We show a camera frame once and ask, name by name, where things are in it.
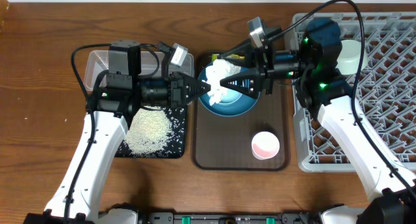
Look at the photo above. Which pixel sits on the white tissue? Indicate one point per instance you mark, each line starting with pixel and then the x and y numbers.
pixel 217 71

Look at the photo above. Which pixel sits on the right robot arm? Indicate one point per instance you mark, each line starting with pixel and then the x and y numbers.
pixel 322 89

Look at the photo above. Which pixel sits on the light blue bowl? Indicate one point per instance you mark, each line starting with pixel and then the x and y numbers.
pixel 232 97

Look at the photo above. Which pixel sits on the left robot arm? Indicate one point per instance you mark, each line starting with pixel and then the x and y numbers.
pixel 118 93

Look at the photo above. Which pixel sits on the clear plastic bin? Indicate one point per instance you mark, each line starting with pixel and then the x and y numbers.
pixel 98 60

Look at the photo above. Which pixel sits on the pink and white cup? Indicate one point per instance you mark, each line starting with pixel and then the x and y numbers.
pixel 265 145

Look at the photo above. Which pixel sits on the grey dishwasher rack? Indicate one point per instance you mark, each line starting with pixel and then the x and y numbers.
pixel 386 93

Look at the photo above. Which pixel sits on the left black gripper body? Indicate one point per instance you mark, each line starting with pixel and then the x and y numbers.
pixel 173 89

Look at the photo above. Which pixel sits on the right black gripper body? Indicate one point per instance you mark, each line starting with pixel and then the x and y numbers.
pixel 265 65

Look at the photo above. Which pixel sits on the pile of rice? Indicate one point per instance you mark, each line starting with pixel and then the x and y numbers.
pixel 149 132

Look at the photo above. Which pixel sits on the brown serving tray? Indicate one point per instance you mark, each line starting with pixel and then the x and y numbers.
pixel 224 143

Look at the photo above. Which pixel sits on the green snack wrapper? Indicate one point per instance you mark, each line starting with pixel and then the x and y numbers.
pixel 216 56

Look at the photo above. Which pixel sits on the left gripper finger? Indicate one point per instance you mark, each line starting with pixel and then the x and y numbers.
pixel 168 59
pixel 193 88

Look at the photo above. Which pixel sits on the mint green bowl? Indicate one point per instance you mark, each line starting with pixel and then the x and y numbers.
pixel 348 59

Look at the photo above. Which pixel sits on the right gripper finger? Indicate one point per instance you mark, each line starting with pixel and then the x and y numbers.
pixel 246 82
pixel 232 50

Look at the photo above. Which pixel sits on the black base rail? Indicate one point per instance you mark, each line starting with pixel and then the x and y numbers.
pixel 201 219

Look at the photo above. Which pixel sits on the black rectangular tray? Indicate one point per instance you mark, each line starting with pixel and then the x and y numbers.
pixel 176 144

